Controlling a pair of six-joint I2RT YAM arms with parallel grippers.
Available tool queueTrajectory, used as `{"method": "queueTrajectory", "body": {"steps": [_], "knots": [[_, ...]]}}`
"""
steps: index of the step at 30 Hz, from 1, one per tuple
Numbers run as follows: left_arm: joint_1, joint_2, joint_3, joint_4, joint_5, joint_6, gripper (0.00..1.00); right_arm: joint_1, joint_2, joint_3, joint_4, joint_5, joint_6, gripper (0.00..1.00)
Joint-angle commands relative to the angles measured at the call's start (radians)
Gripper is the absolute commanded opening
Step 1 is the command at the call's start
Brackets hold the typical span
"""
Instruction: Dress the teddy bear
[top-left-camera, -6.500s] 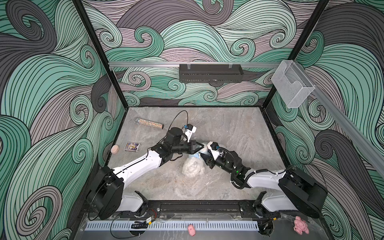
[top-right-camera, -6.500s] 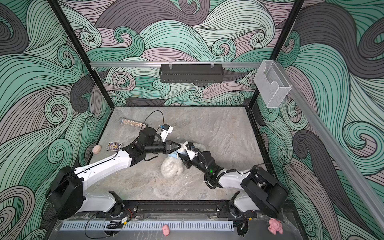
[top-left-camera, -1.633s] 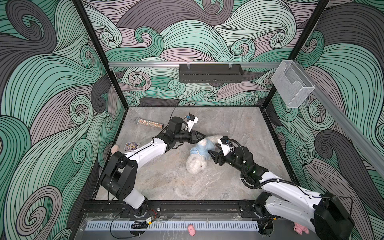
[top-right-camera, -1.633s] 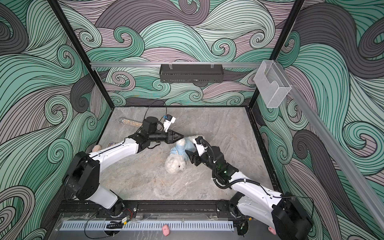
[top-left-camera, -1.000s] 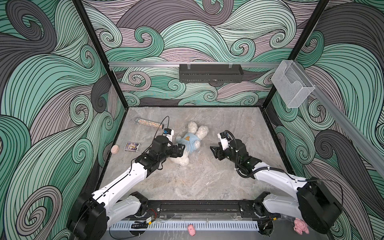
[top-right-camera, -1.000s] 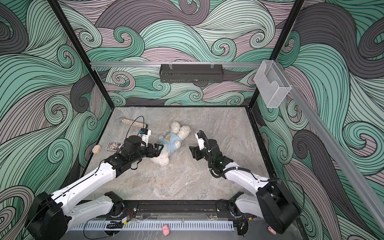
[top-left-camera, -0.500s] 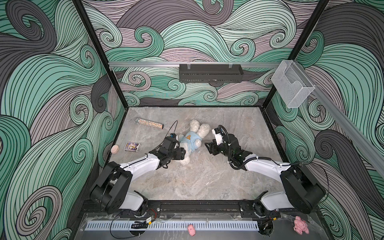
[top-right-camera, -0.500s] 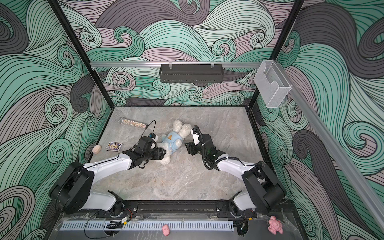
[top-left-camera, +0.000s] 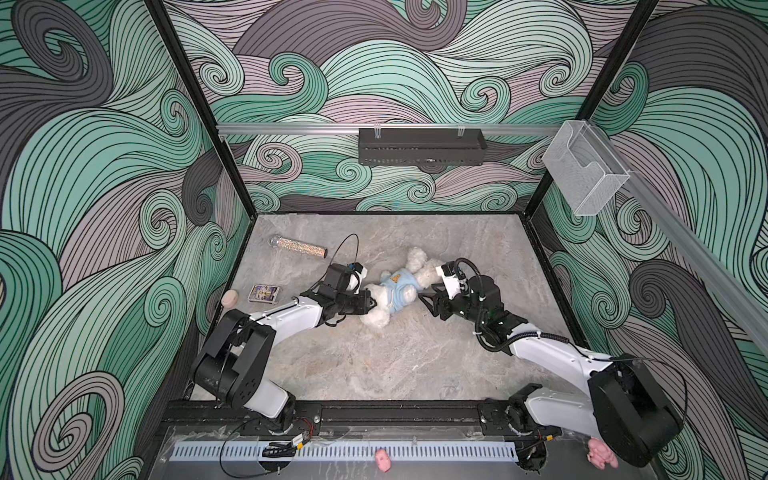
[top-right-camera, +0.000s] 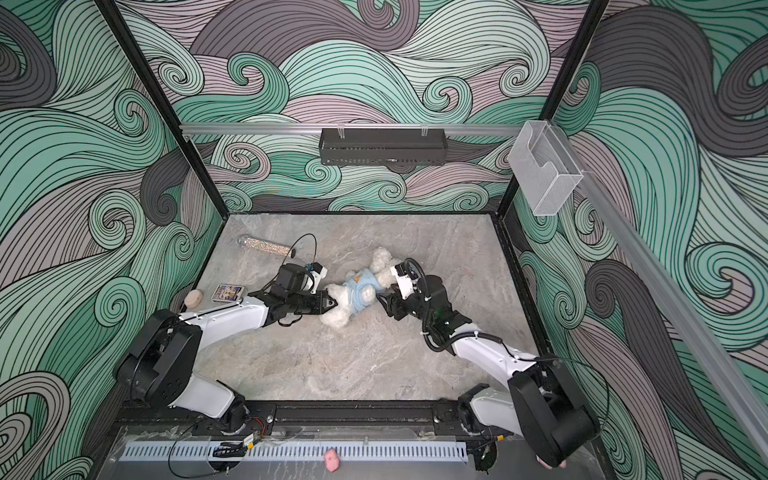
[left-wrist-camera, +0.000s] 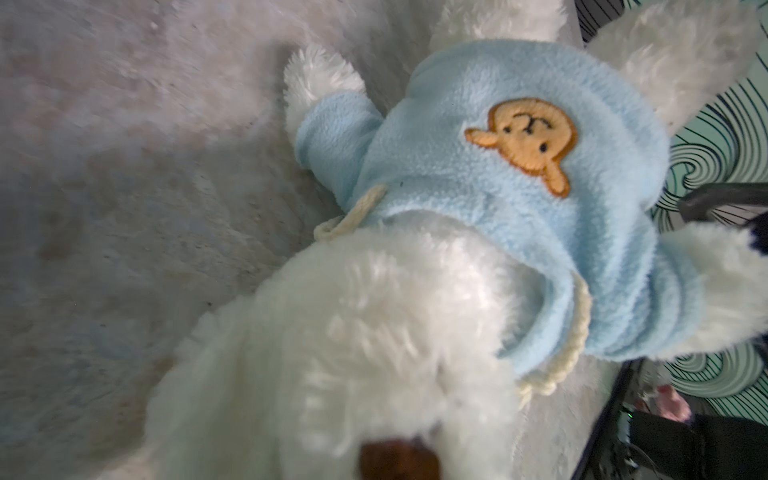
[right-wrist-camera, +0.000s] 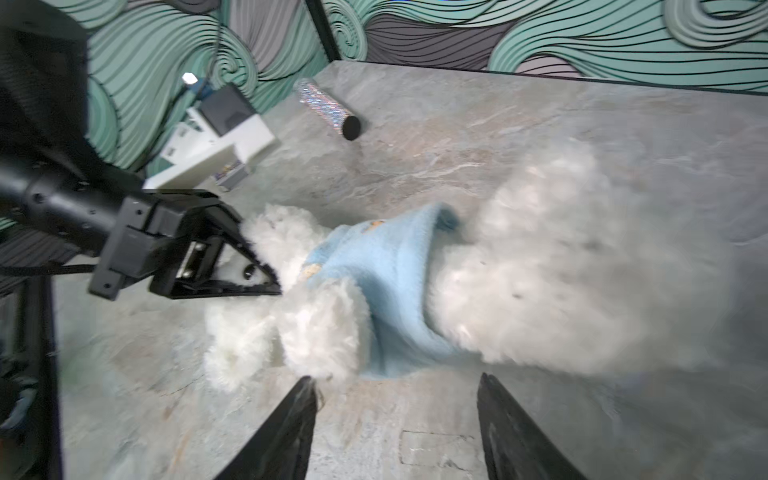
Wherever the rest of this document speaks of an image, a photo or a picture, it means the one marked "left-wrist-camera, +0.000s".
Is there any white teddy bear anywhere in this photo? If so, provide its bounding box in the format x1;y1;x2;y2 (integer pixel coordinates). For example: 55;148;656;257
143;1;767;479

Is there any light blue fleece hoodie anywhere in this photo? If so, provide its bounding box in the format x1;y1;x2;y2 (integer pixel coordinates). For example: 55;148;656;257
285;40;704;383

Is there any pink plush pig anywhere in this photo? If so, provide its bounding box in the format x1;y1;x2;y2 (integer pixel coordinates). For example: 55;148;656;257
655;384;693;423

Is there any right camera black cable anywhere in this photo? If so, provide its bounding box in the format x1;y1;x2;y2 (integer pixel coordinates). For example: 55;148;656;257
677;182;768;223

